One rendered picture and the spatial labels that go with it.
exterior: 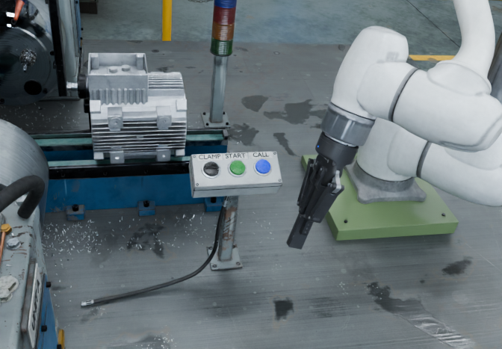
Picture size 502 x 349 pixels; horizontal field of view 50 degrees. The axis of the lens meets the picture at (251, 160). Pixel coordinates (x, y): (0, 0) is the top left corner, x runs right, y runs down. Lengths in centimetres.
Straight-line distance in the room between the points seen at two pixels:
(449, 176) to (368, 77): 42
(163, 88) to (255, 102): 63
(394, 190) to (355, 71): 52
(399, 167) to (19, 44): 95
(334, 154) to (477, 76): 27
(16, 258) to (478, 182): 94
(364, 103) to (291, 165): 58
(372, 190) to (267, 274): 37
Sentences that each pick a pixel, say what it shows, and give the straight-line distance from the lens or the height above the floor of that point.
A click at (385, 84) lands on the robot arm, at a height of 128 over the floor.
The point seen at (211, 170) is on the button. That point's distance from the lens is 101.
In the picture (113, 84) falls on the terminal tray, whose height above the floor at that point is 112.
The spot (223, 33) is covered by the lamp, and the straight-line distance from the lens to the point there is 149.
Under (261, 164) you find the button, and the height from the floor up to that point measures 107.
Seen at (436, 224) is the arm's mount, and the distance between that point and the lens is 140.
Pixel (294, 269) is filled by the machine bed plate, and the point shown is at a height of 80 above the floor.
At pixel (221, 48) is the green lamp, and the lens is 151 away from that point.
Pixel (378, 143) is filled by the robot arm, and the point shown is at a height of 98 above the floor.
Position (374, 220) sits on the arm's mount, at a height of 83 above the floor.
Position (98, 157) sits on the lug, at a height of 96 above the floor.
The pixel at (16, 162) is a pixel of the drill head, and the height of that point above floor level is 113.
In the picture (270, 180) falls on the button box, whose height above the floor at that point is 105.
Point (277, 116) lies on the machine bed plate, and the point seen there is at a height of 80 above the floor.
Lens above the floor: 169
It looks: 36 degrees down
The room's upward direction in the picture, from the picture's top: 8 degrees clockwise
